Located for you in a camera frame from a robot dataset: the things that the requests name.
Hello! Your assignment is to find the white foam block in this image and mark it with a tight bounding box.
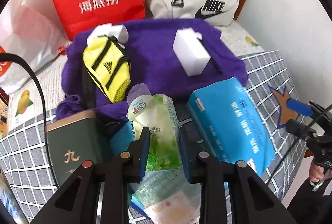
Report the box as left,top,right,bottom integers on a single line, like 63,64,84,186
173,28,211,77

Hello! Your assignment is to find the green wet wipes pack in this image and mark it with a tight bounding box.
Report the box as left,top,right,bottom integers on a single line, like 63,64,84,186
127,83,182,172

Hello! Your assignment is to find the yellow Adidas pouch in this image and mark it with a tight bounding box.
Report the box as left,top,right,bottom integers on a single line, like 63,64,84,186
83,36,131,103

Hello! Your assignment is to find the white and mint sock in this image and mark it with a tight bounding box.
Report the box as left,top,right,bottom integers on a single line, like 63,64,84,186
87,23,129,48

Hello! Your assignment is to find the black sleeve forearm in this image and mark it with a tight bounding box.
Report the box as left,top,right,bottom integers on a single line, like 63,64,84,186
287,179,332,224

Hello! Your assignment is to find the person's right hand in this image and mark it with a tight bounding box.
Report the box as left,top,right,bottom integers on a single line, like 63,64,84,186
309,161,331,182

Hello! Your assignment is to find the grey checkered bed sheet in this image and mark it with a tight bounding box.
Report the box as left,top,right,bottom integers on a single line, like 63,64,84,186
1,51,306,221

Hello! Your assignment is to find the dark green tea tin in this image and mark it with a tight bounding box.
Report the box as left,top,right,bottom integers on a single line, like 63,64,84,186
46,110,111,186

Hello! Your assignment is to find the blue tissue pack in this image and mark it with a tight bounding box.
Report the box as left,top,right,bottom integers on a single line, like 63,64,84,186
186,77,275,175

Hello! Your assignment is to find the printed face mask packet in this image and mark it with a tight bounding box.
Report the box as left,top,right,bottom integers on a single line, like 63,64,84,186
131,168,201,223

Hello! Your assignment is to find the mango print cloth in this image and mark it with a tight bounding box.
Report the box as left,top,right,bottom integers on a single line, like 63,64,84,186
6,19,265,133

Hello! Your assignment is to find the purple knitted towel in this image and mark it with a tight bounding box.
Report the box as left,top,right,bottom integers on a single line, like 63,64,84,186
56,19,248,120

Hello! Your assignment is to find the white Miniso plastic bag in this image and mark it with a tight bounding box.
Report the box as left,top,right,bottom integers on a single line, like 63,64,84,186
0,0,72,96

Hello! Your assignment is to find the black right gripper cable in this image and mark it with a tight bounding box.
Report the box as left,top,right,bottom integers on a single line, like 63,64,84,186
265,109,332,185

